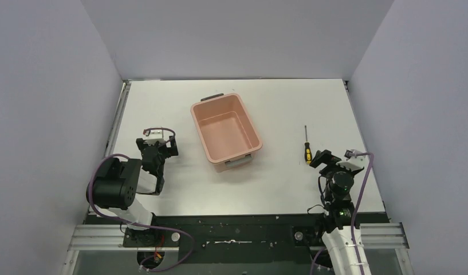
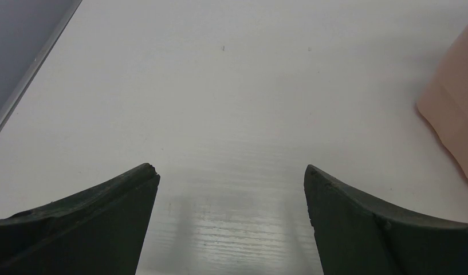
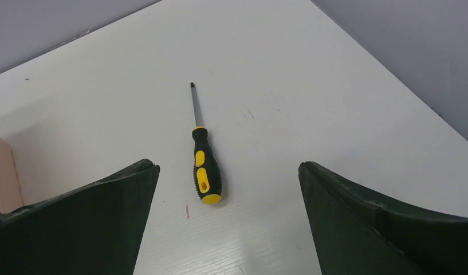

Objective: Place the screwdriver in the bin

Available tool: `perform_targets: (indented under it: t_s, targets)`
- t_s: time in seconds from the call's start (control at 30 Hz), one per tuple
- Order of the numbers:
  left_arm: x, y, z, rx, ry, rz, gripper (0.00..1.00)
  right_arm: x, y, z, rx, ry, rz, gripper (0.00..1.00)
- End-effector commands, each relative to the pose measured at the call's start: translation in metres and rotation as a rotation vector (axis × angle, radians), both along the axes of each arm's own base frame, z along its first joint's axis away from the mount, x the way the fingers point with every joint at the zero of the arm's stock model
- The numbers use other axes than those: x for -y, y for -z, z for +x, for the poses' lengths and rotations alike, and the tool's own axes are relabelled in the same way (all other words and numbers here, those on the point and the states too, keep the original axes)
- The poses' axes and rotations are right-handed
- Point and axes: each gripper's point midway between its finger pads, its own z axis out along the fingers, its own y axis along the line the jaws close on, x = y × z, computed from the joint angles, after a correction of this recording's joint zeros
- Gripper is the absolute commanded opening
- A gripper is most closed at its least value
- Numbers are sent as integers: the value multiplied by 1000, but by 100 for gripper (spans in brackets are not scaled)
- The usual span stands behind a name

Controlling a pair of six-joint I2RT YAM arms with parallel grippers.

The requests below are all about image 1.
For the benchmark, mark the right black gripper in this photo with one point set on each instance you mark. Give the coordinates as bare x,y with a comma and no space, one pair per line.
325,157

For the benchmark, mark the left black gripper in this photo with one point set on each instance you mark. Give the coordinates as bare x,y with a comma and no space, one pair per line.
156,148

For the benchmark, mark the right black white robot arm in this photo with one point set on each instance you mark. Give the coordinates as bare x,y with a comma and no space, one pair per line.
341,233

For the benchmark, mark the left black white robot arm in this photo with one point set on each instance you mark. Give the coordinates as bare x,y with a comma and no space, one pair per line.
116,184

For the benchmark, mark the yellow black screwdriver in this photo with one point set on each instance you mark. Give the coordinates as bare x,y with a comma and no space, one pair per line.
307,151

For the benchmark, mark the pink plastic bin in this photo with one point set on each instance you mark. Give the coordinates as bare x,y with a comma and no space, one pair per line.
226,131

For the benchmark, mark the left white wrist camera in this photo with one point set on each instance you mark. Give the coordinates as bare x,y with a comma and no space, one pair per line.
153,136

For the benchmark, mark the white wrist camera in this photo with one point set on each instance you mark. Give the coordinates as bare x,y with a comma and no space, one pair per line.
354,160
153,136

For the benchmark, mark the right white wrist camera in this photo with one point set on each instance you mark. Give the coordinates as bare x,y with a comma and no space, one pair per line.
354,160

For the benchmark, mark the left side aluminium rail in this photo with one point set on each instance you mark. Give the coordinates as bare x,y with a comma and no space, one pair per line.
117,118

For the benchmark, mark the aluminium rail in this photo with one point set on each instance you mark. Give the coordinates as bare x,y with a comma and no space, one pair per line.
117,118
112,237

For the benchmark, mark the aluminium front rail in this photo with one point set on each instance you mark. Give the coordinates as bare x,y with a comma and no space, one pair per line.
112,237

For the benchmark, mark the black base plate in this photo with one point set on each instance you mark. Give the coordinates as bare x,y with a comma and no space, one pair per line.
233,254

